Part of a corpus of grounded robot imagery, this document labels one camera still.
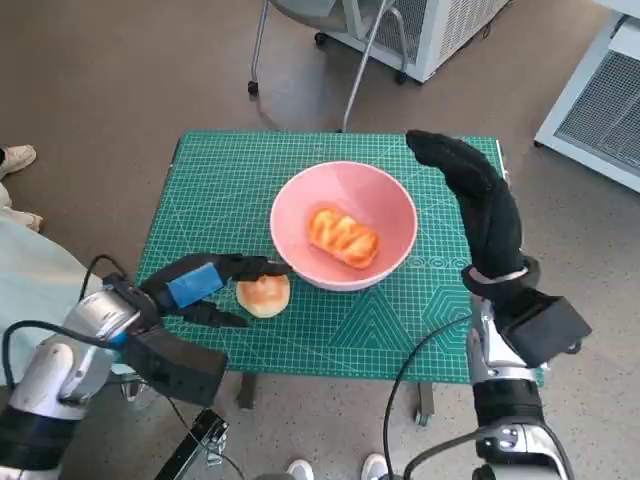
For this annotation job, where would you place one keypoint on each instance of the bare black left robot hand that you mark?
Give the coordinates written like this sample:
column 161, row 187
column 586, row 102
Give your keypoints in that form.
column 195, row 285

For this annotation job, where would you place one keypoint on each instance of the green cutting mat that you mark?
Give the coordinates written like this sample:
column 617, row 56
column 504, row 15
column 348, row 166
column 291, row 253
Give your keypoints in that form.
column 350, row 330

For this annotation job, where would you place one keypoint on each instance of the white cabinet with grey grille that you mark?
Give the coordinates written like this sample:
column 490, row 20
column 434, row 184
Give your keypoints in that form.
column 595, row 115

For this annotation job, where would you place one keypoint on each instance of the black metal bracket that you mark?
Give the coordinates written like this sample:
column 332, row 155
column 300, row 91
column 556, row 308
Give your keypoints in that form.
column 200, row 440

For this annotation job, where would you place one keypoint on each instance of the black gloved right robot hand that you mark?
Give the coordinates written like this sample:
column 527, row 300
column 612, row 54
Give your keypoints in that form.
column 490, row 210

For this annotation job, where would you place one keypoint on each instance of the orange striped toy bread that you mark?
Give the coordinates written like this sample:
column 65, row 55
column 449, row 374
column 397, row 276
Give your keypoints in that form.
column 342, row 235

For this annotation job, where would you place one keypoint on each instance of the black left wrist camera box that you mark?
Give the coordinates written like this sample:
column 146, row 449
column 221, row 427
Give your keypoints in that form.
column 175, row 365

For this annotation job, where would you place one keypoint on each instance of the pink bowl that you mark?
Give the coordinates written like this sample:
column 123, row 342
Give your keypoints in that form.
column 300, row 200

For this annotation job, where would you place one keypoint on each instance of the white louvered cabinet on casters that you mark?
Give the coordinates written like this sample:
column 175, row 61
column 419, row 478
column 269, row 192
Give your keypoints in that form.
column 445, row 30

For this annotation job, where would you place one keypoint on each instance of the grey chair with metal legs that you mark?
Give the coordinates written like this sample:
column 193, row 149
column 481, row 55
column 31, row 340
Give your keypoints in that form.
column 372, row 45

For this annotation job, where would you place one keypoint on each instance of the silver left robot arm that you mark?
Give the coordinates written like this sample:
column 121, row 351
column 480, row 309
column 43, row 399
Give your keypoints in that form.
column 45, row 370

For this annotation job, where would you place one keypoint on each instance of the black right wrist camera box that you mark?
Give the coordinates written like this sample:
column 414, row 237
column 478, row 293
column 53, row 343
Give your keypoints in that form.
column 545, row 330

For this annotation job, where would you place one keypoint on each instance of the person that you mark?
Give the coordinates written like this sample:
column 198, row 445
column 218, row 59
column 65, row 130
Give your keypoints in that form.
column 35, row 280
column 300, row 470

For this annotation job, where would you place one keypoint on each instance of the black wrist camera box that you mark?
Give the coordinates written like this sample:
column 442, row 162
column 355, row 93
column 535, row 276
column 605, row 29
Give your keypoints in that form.
column 545, row 330
column 175, row 365

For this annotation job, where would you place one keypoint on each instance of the round pale toy bun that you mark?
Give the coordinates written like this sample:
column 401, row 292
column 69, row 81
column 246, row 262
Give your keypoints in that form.
column 262, row 297

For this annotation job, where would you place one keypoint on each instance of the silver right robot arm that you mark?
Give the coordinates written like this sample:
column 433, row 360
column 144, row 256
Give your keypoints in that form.
column 505, row 400

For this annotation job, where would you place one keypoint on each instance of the dark table leg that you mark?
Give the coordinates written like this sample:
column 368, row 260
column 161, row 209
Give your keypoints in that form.
column 425, row 402
column 248, row 392

